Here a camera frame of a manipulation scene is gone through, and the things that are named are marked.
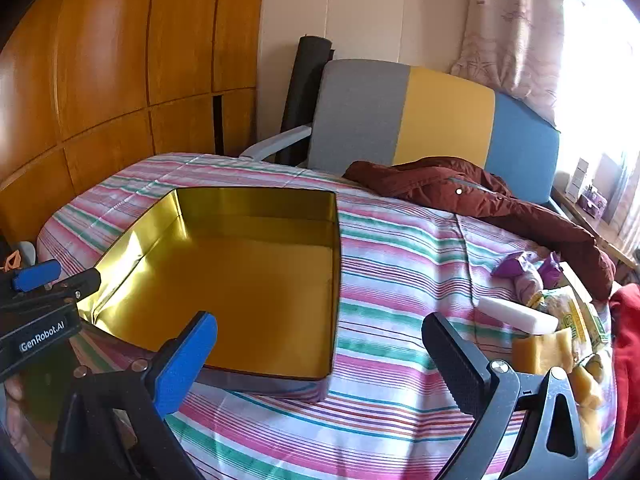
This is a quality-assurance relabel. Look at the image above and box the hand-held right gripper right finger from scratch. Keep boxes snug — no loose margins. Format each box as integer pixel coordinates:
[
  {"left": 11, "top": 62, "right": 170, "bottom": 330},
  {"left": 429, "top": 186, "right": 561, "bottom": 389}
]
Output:
[{"left": 421, "top": 312, "right": 591, "bottom": 480}]

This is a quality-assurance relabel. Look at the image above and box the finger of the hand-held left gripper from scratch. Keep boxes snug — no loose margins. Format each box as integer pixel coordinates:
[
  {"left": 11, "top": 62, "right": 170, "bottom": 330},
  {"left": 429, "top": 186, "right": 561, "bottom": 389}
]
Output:
[
  {"left": 0, "top": 259, "right": 62, "bottom": 301},
  {"left": 50, "top": 266, "right": 102, "bottom": 306}
]

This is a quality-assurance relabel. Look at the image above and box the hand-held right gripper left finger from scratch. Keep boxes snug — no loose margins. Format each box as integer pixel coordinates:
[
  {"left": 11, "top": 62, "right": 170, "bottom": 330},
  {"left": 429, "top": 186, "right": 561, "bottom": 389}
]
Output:
[{"left": 50, "top": 311, "right": 219, "bottom": 480}]

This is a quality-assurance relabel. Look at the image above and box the gold tin box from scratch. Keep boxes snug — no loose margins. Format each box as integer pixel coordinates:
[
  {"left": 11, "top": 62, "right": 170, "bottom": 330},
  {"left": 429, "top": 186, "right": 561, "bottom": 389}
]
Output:
[{"left": 77, "top": 187, "right": 343, "bottom": 403}]

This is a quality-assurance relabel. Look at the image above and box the person's left hand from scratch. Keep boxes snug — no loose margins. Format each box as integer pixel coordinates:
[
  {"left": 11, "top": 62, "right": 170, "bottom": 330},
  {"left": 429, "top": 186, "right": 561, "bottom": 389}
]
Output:
[{"left": 0, "top": 376, "right": 29, "bottom": 456}]

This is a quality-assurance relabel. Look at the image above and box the pink sock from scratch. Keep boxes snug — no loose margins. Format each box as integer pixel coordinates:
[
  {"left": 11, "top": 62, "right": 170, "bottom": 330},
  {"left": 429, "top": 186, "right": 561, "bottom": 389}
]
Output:
[{"left": 512, "top": 267, "right": 546, "bottom": 306}]

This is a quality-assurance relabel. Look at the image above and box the purple packet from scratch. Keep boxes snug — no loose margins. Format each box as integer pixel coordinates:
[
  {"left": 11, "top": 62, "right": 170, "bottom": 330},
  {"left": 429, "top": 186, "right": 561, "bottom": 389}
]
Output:
[
  {"left": 490, "top": 251, "right": 526, "bottom": 278},
  {"left": 537, "top": 252, "right": 563, "bottom": 286}
]

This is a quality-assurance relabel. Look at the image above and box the striped cloth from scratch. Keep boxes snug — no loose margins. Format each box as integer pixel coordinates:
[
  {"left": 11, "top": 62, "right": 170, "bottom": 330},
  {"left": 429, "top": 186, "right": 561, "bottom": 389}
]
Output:
[{"left": 37, "top": 152, "right": 618, "bottom": 480}]

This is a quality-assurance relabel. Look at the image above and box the snack bag with green label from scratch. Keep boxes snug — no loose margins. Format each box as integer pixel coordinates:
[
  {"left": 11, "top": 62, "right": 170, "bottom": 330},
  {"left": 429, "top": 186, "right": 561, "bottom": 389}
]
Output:
[{"left": 525, "top": 285, "right": 612, "bottom": 362}]

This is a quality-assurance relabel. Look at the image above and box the red fleece garment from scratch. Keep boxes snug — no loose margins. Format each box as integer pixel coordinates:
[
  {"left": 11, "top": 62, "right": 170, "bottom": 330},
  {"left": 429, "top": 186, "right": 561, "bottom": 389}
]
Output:
[{"left": 606, "top": 284, "right": 640, "bottom": 456}]

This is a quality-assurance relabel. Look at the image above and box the brown down jacket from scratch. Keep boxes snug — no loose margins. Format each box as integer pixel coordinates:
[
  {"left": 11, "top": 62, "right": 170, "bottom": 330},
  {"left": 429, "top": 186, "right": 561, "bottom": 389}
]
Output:
[{"left": 342, "top": 156, "right": 617, "bottom": 302}]

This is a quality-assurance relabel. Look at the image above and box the wooden desk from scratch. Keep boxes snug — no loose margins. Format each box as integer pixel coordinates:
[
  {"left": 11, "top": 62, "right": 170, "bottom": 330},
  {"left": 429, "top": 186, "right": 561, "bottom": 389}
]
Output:
[{"left": 550, "top": 185, "right": 638, "bottom": 267}]

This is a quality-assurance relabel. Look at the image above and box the purple box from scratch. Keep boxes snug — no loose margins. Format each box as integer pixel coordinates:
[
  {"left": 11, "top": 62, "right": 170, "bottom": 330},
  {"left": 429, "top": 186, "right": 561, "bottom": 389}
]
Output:
[{"left": 576, "top": 185, "right": 609, "bottom": 219}]

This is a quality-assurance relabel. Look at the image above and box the wooden wardrobe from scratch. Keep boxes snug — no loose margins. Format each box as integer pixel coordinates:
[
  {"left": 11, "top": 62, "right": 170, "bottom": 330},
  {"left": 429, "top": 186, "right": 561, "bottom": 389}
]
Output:
[{"left": 0, "top": 0, "right": 267, "bottom": 247}]

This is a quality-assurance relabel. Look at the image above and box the white box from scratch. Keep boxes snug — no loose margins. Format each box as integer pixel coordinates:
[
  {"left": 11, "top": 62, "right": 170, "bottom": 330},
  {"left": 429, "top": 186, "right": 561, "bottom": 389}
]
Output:
[{"left": 565, "top": 157, "right": 592, "bottom": 201}]

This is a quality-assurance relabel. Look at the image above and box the grey yellow blue chair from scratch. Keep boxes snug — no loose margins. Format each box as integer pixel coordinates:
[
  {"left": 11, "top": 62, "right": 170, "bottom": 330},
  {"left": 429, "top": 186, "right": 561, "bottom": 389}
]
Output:
[{"left": 240, "top": 59, "right": 562, "bottom": 211}]

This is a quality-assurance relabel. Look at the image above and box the black rolled mat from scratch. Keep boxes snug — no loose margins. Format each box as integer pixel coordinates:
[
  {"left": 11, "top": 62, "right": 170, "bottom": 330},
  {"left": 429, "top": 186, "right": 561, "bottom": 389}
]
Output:
[{"left": 280, "top": 35, "right": 336, "bottom": 166}]

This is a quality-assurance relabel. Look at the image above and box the pale patterned curtain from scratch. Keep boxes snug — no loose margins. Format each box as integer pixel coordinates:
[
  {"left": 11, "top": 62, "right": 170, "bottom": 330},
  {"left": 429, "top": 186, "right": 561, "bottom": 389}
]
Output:
[{"left": 450, "top": 0, "right": 567, "bottom": 126}]

